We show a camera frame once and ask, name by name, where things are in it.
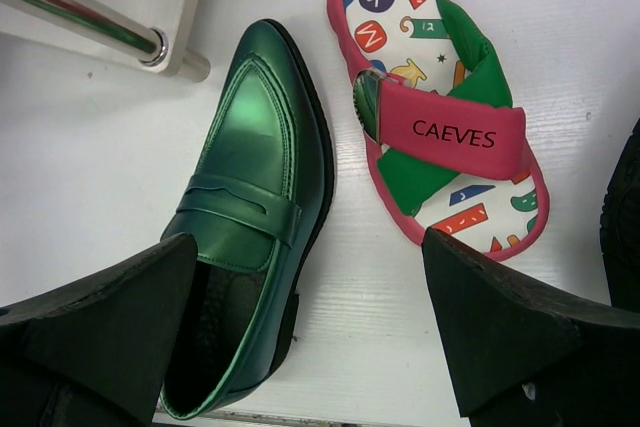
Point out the aluminium mounting rail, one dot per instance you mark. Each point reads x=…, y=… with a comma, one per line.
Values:
x=230, y=418

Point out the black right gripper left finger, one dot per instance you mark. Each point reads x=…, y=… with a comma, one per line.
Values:
x=95, y=352

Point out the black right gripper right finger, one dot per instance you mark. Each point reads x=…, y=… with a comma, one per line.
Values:
x=521, y=352

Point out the colourful pink slide sandal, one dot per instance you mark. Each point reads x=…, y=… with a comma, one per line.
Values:
x=445, y=144

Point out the green leather loafer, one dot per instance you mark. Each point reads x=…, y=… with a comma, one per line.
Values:
x=619, y=228
x=258, y=198

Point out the white two-tier shoe shelf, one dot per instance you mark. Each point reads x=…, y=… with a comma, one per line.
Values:
x=147, y=35

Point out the green leather loafer on side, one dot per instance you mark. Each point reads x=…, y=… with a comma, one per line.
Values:
x=619, y=228

